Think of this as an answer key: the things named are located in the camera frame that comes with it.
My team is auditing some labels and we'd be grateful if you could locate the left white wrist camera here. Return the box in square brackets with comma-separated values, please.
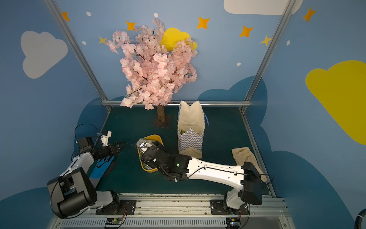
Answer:
[100, 131, 112, 147]

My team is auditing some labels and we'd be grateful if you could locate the pink cherry blossom tree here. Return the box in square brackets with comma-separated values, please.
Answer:
[105, 18, 197, 127]

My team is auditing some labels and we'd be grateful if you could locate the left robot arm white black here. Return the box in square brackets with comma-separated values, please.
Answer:
[47, 136, 127, 219]

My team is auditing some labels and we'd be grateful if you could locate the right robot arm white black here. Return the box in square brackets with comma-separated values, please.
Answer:
[135, 138, 264, 210]

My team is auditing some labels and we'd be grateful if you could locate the blue checkered pretzel paper bag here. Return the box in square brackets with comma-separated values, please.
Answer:
[177, 101, 209, 159]

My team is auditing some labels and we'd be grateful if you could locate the green condiment packet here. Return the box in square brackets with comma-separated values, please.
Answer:
[135, 138, 154, 153]

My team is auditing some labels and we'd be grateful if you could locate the left circuit board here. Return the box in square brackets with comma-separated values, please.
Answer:
[105, 218, 123, 227]

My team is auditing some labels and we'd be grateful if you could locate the right circuit board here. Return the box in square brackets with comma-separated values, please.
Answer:
[226, 218, 241, 229]

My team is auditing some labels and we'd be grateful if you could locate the circuit board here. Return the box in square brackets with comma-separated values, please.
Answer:
[105, 218, 123, 227]
[226, 218, 241, 229]

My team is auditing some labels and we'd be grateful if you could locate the yellow plastic tray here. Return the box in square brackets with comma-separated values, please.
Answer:
[137, 135, 164, 173]

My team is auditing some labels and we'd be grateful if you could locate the beige glove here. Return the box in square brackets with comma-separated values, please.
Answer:
[232, 147, 267, 182]

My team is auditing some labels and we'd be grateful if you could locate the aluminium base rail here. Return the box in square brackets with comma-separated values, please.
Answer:
[48, 193, 295, 229]

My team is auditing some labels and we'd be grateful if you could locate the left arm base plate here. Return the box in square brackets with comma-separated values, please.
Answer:
[96, 199, 137, 215]

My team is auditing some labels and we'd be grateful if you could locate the blue black work glove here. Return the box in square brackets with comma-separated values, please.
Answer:
[89, 156, 116, 188]

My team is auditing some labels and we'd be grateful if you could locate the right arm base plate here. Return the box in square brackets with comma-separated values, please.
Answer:
[210, 199, 249, 215]

